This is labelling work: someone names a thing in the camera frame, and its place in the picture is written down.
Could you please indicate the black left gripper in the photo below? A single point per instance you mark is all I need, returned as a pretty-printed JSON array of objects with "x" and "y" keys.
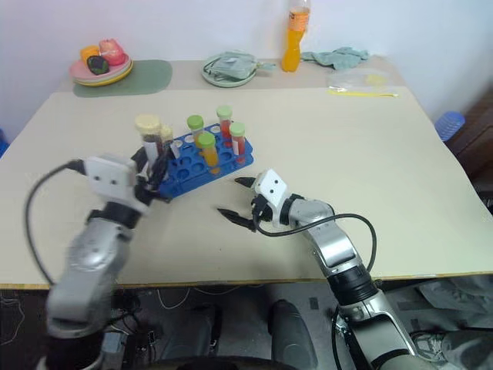
[{"x": 148, "y": 192}]

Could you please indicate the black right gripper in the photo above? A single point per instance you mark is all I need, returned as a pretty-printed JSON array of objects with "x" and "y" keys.
[{"x": 261, "y": 210}]

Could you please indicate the dark test tube cork cap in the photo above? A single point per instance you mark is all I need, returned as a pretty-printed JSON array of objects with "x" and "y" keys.
[{"x": 149, "y": 133}]

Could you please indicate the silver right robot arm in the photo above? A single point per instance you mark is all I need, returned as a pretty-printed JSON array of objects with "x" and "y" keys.
[{"x": 339, "y": 246}]

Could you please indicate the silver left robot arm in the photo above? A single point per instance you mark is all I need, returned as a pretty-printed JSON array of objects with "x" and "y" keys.
[{"x": 86, "y": 262}]

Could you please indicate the small test tube cork cap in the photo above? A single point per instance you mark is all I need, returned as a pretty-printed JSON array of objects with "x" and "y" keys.
[{"x": 168, "y": 135}]

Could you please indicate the blue test tube rack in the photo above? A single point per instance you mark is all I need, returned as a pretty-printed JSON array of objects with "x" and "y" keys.
[{"x": 192, "y": 169}]

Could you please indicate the red test tube green cap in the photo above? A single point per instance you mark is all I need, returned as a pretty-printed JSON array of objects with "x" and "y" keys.
[
  {"x": 238, "y": 142},
  {"x": 223, "y": 123}
]

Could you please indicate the orange test tube green cap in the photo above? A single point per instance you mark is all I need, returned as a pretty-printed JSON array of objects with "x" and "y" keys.
[{"x": 208, "y": 152}]

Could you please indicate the green placemat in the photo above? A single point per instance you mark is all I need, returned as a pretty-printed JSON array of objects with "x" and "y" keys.
[{"x": 150, "y": 77}]

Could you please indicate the yellow plate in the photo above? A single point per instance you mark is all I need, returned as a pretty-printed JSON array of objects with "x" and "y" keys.
[{"x": 115, "y": 77}]

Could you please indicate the black toy fruit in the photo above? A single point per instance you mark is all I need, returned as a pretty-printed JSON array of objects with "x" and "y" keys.
[{"x": 98, "y": 64}]

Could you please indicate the pink plate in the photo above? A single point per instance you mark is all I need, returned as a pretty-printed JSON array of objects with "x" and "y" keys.
[{"x": 82, "y": 73}]

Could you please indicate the pale green plate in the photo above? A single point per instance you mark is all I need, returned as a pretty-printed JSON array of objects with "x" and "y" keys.
[{"x": 227, "y": 81}]

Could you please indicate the pink toy fruit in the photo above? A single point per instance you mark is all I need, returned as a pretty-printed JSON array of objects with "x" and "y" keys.
[{"x": 111, "y": 50}]

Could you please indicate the orange toy fruit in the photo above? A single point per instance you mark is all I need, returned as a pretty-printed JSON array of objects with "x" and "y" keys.
[{"x": 88, "y": 52}]

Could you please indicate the grey-green folded cloth bag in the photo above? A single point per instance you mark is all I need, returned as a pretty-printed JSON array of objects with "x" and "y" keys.
[{"x": 231, "y": 65}]

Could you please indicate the dark rounded shape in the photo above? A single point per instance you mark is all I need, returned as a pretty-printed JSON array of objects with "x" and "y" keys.
[{"x": 292, "y": 331}]

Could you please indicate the blue object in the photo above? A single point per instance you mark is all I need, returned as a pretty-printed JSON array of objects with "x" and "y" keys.
[{"x": 3, "y": 142}]

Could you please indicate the yellow strip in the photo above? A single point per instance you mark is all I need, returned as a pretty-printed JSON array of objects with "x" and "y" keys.
[{"x": 362, "y": 93}]

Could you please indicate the orange soda bottle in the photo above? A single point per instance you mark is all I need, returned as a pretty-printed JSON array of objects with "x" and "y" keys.
[{"x": 294, "y": 42}]

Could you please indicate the clear plastic bag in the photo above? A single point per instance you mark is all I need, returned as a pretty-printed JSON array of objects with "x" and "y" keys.
[{"x": 358, "y": 79}]

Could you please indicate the green crumpled cloth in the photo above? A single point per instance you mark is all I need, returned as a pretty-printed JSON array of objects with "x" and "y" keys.
[{"x": 339, "y": 57}]

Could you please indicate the blue ribbed stool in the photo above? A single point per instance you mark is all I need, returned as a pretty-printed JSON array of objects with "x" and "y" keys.
[{"x": 450, "y": 125}]

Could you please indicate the brown wooden cabinet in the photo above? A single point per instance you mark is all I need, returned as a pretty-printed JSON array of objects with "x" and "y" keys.
[{"x": 477, "y": 131}]

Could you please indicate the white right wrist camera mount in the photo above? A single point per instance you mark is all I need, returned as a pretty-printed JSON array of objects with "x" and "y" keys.
[{"x": 272, "y": 187}]

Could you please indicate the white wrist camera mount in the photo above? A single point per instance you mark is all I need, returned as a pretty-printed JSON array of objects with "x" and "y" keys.
[
  {"x": 272, "y": 187},
  {"x": 109, "y": 173}
]

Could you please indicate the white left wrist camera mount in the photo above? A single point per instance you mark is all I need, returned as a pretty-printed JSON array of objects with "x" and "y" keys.
[{"x": 109, "y": 173}]

